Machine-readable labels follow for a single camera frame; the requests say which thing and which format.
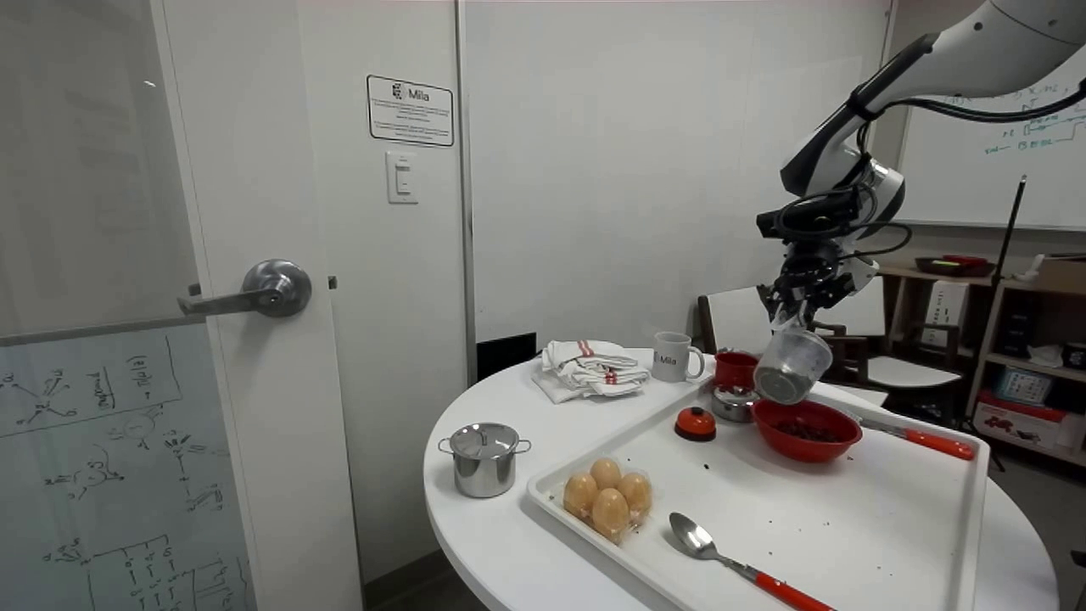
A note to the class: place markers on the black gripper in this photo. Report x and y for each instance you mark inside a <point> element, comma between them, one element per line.
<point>822,271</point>

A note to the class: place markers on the clear plastic measuring cup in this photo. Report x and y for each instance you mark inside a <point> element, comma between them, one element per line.
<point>792,363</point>

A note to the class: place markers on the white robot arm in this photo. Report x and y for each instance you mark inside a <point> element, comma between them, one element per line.
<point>994,47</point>

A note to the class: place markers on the red bowl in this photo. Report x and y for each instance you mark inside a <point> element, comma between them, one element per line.
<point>810,447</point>

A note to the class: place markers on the white chair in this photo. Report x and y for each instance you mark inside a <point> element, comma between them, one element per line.
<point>733,316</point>

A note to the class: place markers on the red mug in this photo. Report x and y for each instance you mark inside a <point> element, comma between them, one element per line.
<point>733,369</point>

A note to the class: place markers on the small lidded steel pot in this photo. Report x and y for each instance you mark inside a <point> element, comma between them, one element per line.
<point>729,407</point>

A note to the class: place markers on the white mug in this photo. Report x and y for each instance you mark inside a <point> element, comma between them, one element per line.
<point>673,357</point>

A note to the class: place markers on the black pole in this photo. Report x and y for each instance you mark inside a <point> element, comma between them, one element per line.
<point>1002,284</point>

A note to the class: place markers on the white red-striped cloth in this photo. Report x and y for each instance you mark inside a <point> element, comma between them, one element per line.
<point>588,372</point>

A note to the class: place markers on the white plastic tray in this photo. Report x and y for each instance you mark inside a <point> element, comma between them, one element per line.
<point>858,532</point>

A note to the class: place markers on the wooden shelf unit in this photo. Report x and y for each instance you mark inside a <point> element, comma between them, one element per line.
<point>1035,363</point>

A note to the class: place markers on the tan bread roll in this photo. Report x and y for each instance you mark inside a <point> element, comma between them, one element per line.
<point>608,514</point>
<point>634,497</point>
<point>580,497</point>
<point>606,470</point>

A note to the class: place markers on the small whiteboard with drawings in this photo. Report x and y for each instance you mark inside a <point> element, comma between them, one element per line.
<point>112,478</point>

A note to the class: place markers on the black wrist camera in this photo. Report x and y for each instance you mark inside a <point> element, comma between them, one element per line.
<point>810,215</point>

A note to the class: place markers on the wall whiteboard with writing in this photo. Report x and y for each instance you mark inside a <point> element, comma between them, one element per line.
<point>971,171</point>

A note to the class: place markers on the white light switch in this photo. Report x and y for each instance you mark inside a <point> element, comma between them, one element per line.
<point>402,178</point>

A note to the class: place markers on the white wall sign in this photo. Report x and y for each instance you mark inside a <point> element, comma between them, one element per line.
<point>408,110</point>

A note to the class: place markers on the glass door white frame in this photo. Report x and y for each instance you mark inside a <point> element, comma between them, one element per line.
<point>258,453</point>

